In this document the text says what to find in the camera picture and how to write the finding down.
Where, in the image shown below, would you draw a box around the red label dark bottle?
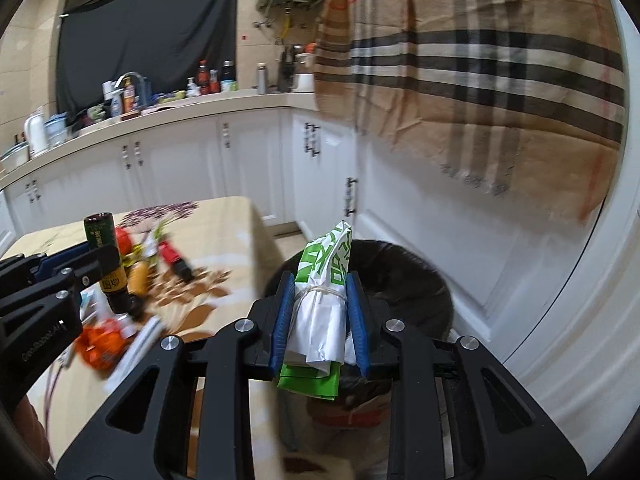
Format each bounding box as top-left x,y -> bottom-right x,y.
158,240 -> 194,284

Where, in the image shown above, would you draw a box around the green white bag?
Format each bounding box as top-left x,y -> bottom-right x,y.
278,221 -> 352,401

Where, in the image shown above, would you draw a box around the white green crumpled wrapper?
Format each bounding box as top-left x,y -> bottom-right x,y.
141,220 -> 166,261

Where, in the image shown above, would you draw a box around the dark sauce bottle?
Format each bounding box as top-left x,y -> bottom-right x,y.
220,60 -> 238,92

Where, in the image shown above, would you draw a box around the silver thermos bottle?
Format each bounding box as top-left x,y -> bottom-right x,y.
256,63 -> 269,94

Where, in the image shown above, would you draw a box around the teal white tube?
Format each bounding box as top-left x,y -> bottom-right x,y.
79,288 -> 96,324

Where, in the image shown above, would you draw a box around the yellow green crumpled wrapper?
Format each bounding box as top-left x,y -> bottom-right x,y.
122,244 -> 144,269

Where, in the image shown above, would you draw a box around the red cap sauce bottle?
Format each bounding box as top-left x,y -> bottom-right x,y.
196,60 -> 210,96

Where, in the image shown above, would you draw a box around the orange dish soap bottle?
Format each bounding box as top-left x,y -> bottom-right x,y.
122,76 -> 136,114

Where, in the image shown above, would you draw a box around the clear spray bottle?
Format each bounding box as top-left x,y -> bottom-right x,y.
110,89 -> 124,117

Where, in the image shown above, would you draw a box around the black lined trash bin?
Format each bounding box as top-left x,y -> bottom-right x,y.
263,238 -> 456,480

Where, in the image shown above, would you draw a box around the clear blue-lid container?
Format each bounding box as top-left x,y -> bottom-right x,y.
44,113 -> 67,148

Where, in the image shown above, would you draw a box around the chrome sink faucet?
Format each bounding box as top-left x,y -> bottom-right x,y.
114,70 -> 152,108

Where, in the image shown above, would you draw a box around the white kettle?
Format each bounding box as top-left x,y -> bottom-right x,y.
24,112 -> 49,157

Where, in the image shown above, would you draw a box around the floral beige tablecloth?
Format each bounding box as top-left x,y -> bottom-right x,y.
0,195 -> 362,480

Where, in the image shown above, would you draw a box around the green yellow label bottle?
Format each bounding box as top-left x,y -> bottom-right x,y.
84,212 -> 130,314

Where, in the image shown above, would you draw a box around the red plastic bag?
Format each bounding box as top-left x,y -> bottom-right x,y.
115,226 -> 134,258

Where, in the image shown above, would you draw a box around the plaid beige cloth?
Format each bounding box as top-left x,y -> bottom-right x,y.
314,0 -> 627,222

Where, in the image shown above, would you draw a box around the white pot on counter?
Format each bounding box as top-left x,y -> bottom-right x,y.
0,142 -> 30,174

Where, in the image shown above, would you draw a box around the dark window curtain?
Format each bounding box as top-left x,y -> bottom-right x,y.
54,0 -> 238,116

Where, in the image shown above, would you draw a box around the white base cabinets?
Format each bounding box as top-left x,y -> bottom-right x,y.
1,107 -> 356,237

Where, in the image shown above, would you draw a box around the orange label brown bottle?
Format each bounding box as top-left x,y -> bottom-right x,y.
128,260 -> 150,320

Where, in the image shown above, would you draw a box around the white paper packet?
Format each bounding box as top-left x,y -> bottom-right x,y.
103,315 -> 165,396

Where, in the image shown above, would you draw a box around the black knife block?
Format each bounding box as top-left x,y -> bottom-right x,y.
277,47 -> 295,93

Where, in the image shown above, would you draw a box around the white blender jug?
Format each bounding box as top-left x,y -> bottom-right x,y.
292,52 -> 314,93

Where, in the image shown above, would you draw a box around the orange plastic bag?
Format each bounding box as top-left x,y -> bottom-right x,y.
74,318 -> 128,372

